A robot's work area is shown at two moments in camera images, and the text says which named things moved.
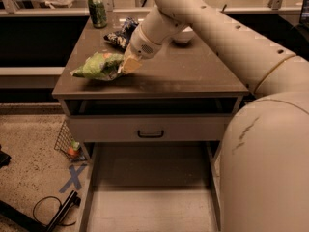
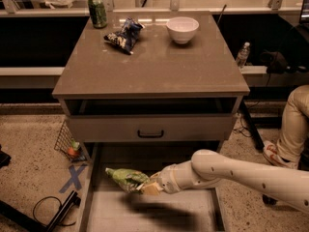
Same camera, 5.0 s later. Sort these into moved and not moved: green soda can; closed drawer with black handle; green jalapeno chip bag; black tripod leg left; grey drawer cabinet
Moved: green jalapeno chip bag
Not moved: grey drawer cabinet; green soda can; black tripod leg left; closed drawer with black handle
